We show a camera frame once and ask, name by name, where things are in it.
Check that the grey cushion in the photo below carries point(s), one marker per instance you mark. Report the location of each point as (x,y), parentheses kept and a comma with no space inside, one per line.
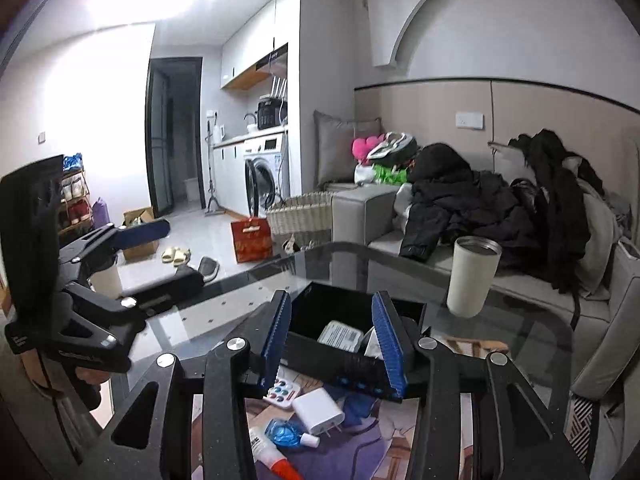
(340,150)

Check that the white charger adapter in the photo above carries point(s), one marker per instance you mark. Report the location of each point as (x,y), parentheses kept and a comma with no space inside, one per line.
(317,407)

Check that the white router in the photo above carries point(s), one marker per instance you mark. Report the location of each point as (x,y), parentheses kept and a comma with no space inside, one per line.
(279,92)

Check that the black puffer jacket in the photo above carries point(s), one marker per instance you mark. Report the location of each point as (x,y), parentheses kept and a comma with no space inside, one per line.
(450,205)

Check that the grey slipper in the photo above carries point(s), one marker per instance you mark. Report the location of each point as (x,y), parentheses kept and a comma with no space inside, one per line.
(209,269)

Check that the green and white case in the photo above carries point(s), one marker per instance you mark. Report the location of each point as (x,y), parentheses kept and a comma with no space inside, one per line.
(340,334)

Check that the mop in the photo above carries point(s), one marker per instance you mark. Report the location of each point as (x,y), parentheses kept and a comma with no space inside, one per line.
(214,200)

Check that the dark glass door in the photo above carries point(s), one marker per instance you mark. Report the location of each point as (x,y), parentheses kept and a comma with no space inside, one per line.
(160,135)

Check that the white kettle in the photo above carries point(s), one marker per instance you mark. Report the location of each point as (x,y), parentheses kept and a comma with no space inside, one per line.
(218,134)

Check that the black fleece garment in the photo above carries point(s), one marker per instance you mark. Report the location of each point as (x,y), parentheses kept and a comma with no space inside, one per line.
(440,160)

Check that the white trash bin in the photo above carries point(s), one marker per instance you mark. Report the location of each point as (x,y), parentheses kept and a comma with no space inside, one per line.
(191,190)

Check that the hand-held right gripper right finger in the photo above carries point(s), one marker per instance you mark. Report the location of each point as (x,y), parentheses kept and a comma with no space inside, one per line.
(390,345)

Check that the glue bottle orange cap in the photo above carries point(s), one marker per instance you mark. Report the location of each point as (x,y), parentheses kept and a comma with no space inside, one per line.
(262,447)

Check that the green bag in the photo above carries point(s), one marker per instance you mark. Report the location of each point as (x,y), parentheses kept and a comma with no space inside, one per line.
(392,174)

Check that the grey sofa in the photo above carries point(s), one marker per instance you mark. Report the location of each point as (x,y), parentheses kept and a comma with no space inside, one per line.
(350,210)

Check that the white plastic bag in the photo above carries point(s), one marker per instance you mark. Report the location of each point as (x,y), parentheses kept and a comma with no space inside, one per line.
(364,174)

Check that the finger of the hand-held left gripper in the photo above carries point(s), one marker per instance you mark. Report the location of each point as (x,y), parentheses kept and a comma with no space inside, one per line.
(142,232)
(167,285)

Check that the spotted dog figure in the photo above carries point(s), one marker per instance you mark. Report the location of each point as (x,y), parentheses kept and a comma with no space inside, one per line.
(291,245)

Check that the range hood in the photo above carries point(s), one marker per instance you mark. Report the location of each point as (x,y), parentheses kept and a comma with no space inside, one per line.
(272,60)

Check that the blue bottle white cap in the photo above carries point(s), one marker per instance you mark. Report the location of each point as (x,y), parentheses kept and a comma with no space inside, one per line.
(285,432)

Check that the black air fryer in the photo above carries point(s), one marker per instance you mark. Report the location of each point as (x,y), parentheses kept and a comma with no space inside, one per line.
(269,115)

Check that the wicker basket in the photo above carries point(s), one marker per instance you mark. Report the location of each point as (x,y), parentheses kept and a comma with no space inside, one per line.
(300,220)

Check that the black and white rug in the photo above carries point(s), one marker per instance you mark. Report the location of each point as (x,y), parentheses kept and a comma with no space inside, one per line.
(582,425)

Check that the purple bag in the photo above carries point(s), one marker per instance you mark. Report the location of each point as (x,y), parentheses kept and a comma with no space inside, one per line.
(101,215)

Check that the black box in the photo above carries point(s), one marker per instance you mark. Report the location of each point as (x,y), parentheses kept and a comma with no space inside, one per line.
(325,357)

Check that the white base cabinet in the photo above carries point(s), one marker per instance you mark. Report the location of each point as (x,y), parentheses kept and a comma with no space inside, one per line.
(230,175)

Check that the black and white backpack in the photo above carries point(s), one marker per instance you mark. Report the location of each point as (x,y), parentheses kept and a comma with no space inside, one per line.
(397,145)

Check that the wooden shoe rack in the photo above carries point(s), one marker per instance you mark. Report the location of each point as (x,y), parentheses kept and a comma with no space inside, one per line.
(75,200)

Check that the white washing machine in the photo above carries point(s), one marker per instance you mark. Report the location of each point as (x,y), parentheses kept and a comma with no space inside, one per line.
(272,160)

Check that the white wall cabinet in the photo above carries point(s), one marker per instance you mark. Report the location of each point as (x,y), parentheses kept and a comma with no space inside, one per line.
(250,45)

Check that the white tumbler cup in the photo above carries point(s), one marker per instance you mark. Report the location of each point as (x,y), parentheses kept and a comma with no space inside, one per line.
(470,280)

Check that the white remote control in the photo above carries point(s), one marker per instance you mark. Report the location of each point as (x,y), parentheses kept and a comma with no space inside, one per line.
(282,390)

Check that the printed desk mat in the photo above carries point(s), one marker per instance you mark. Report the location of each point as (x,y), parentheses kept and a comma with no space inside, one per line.
(350,455)

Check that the beige cup black lid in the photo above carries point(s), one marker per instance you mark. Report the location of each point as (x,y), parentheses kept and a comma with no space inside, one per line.
(107,280)

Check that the beige slipper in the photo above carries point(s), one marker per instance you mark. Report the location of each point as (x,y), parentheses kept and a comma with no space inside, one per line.
(182,256)
(169,254)

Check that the white wall switch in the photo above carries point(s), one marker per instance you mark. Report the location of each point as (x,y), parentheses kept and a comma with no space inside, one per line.
(469,121)

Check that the cardboard box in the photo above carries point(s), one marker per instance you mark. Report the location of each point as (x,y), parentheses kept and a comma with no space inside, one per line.
(137,215)

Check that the red wooden box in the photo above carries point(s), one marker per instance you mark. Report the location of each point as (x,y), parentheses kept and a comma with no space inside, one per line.
(251,242)

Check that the person's left hand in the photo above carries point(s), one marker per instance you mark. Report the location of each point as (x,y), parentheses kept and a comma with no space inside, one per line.
(91,375)

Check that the grey hoodie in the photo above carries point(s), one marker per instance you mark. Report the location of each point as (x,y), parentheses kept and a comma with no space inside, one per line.
(605,225)

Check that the pink plush toy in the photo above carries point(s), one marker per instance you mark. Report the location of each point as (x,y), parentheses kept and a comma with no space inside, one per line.
(362,147)

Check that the sink faucet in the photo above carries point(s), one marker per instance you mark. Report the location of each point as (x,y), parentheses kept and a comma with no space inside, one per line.
(250,119)

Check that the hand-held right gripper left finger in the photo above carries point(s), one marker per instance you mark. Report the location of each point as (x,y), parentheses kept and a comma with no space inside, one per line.
(275,340)

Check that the black coat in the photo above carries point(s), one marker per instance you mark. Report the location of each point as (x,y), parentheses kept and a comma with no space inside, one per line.
(555,195)

